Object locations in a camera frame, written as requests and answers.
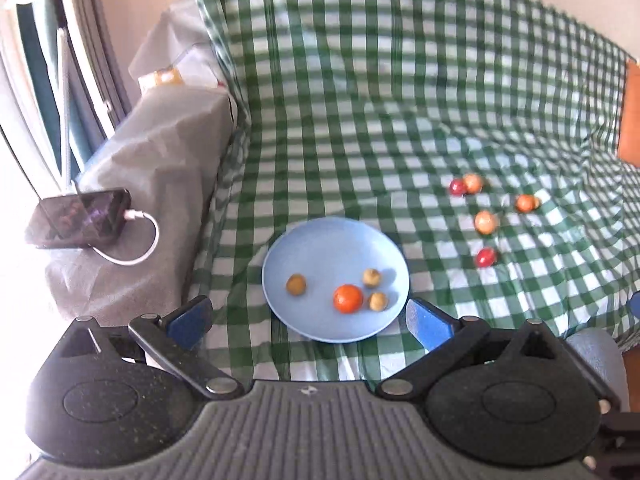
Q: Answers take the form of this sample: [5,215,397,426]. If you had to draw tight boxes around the white paper with sticker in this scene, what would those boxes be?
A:
[128,0,237,94]

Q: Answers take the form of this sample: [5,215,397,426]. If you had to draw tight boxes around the small yellow longan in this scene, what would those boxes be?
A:
[362,268,382,288]
[285,273,307,297]
[368,292,388,312]

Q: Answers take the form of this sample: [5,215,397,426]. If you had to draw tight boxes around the white folding rack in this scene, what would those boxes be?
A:
[1,0,129,196]

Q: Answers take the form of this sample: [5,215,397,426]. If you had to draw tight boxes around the small orange fruit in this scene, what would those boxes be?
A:
[515,194,540,214]

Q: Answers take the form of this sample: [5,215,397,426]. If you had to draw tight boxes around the orange peach fruit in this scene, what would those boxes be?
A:
[462,174,484,195]

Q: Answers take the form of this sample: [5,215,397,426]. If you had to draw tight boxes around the dark red plum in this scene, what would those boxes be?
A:
[448,179,468,197]

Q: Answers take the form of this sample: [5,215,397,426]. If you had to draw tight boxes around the black smartphone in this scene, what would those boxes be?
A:
[25,188,131,249]

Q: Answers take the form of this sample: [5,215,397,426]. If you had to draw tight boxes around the pale orange peach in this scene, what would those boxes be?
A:
[474,210,499,235]

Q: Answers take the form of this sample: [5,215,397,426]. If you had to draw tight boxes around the white charging cable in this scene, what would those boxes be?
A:
[90,208,162,268]

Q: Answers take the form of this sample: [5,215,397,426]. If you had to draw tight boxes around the light blue plate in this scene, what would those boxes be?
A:
[262,217,410,344]

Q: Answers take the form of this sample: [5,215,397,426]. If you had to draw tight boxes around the orange cushion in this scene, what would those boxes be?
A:
[617,60,640,168]

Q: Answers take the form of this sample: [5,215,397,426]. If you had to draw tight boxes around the blue jeans leg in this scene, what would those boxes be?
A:
[566,327,630,412]

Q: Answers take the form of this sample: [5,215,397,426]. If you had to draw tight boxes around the orange tangerine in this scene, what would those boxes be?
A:
[333,284,363,314]

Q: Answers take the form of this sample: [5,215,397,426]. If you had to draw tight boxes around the green checkered cloth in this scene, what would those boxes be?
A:
[192,0,639,380]

